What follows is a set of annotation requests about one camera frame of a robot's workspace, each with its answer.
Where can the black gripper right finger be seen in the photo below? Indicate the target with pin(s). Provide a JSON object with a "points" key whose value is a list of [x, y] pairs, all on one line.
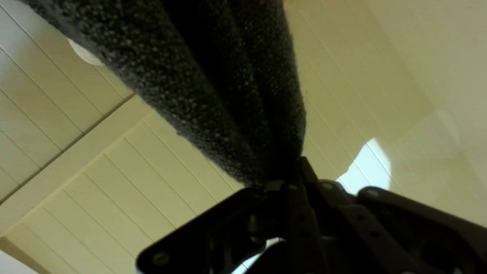
{"points": [[396, 234]]}

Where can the dark grey blanket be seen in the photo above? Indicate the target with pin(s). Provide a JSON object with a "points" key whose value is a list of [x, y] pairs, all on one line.
{"points": [[213, 82]]}

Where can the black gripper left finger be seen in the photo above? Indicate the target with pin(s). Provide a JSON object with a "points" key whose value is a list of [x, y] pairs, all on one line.
{"points": [[223, 223]]}

